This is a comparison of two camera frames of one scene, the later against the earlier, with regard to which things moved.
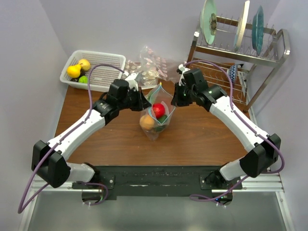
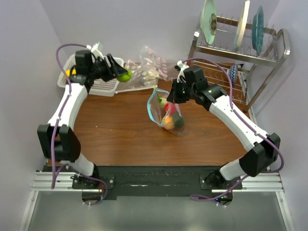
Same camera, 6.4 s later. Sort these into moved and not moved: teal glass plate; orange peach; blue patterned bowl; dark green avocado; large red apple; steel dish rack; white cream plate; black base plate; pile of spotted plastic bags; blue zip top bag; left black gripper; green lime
Moved: left black gripper; large red apple; blue zip top bag; green lime; dark green avocado; orange peach
Not moved: steel dish rack; white cream plate; blue patterned bowl; black base plate; pile of spotted plastic bags; teal glass plate
